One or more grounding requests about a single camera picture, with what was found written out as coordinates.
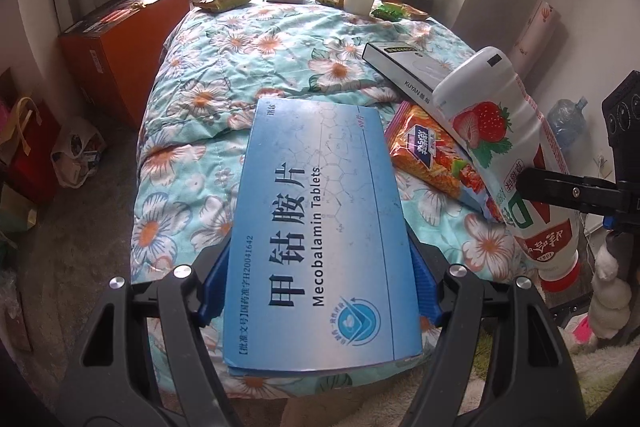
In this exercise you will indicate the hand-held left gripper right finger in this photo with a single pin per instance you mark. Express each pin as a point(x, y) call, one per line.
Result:
point(425, 292)

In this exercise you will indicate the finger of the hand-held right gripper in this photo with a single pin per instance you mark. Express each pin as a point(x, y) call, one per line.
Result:
point(565, 192)

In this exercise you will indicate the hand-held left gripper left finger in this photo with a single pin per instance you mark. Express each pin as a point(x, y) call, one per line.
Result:
point(215, 287)

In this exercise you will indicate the white bottle red cap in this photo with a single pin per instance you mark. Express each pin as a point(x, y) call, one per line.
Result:
point(500, 127)

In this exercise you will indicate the blue white medicine box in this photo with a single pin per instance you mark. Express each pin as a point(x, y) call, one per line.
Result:
point(320, 232)

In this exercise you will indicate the person's right forearm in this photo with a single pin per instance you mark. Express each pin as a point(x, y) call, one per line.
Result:
point(610, 287)

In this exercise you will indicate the clear blue water jug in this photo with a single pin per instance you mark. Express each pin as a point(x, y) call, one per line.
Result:
point(565, 122)

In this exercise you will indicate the hot pink cloth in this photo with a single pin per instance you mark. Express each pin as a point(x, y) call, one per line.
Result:
point(582, 328)

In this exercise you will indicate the orange noodle snack bag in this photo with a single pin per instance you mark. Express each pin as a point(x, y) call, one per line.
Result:
point(430, 152)

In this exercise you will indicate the white printed plastic bag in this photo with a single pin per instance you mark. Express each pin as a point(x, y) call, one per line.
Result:
point(77, 152)

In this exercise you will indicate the black white box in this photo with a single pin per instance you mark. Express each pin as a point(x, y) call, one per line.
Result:
point(415, 67)

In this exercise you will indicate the floral blanket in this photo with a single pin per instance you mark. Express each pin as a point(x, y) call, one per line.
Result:
point(210, 72)

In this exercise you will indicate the red gift bag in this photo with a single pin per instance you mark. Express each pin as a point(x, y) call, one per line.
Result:
point(37, 157)

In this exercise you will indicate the orange cardboard box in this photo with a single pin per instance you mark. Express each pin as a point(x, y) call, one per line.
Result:
point(135, 47)

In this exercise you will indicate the gold green snack packet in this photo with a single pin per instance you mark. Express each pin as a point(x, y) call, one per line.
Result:
point(225, 1)

